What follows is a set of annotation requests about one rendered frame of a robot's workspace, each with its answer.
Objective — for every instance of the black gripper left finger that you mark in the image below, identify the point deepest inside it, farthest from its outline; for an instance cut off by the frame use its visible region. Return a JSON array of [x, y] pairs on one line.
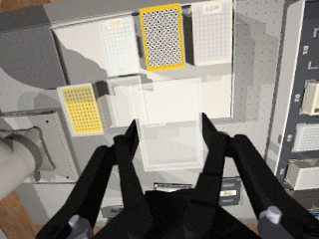
[[76, 219]]

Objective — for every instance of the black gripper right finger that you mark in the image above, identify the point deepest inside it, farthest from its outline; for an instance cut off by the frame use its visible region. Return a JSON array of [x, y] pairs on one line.
[[280, 215]]

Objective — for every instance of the dark grey rectangular nest with label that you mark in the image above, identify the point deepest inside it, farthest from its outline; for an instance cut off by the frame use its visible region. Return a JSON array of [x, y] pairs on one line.
[[230, 191]]

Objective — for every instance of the clear plastic lid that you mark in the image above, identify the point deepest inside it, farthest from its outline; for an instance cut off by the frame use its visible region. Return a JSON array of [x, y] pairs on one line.
[[169, 122], [82, 109], [121, 99]]

